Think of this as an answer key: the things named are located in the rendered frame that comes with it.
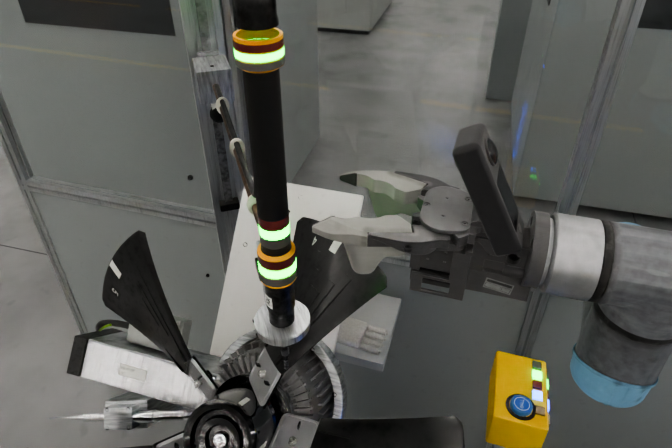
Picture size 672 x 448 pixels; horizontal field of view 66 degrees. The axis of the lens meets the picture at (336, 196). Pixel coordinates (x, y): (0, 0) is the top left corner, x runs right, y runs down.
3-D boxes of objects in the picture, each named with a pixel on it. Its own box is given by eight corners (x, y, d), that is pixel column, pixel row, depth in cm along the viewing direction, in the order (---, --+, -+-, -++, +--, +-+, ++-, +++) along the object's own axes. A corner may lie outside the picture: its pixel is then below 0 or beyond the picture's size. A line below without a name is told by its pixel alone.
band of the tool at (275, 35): (232, 61, 47) (229, 29, 45) (278, 56, 48) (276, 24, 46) (240, 78, 44) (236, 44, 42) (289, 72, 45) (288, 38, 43)
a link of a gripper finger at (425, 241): (369, 258, 45) (467, 253, 46) (369, 244, 44) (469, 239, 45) (362, 225, 49) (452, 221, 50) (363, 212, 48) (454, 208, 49)
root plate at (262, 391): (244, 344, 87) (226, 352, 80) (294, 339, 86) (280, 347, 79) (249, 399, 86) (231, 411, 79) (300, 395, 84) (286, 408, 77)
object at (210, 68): (196, 89, 114) (190, 52, 110) (228, 86, 116) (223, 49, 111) (201, 108, 106) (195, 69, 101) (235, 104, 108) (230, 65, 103)
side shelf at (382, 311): (286, 280, 160) (286, 273, 158) (400, 305, 151) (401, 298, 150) (254, 339, 141) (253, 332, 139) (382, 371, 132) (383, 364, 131)
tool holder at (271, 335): (247, 300, 68) (239, 243, 63) (298, 289, 70) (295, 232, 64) (260, 353, 61) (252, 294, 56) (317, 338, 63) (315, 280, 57)
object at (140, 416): (222, 419, 92) (54, 422, 99) (221, 406, 92) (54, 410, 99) (216, 422, 90) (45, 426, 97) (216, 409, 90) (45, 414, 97)
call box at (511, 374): (488, 380, 114) (496, 348, 108) (535, 391, 112) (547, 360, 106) (483, 446, 102) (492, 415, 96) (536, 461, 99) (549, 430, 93)
